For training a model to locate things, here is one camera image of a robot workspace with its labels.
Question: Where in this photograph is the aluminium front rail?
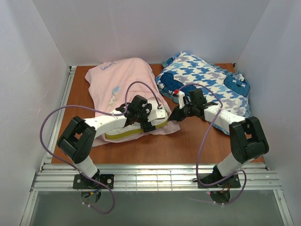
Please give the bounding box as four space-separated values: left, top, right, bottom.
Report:
32 163 282 192

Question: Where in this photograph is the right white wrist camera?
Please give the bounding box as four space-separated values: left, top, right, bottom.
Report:
172 89 187 109

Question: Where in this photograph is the aluminium left side rail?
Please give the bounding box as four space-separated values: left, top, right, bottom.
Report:
44 66 77 158

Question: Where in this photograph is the blue white houndstooth pillow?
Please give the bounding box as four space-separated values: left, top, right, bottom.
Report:
155 51 251 118

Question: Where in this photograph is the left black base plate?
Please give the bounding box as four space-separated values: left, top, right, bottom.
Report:
72 174 115 189

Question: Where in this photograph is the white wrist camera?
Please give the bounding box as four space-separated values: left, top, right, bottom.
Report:
147 101 167 126
172 89 187 109

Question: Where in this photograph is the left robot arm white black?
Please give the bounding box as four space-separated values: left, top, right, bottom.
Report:
57 95 158 181

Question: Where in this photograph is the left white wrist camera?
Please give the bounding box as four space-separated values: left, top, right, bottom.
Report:
147 101 167 126

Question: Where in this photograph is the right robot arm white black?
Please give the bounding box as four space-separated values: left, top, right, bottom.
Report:
169 89 269 187

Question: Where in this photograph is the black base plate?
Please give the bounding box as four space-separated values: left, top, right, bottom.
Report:
195 174 241 188
72 174 115 189

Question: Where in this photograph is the aluminium rail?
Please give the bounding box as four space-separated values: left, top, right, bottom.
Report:
44 66 77 158
32 163 282 192

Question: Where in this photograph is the white pillow yellow edge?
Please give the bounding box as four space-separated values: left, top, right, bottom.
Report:
104 98 170 142

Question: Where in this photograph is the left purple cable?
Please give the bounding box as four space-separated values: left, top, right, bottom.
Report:
39 81 163 214

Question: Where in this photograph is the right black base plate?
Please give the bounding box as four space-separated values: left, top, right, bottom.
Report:
195 174 241 188

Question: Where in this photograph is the pink pillowcase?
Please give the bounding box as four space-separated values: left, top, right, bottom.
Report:
85 58 180 147

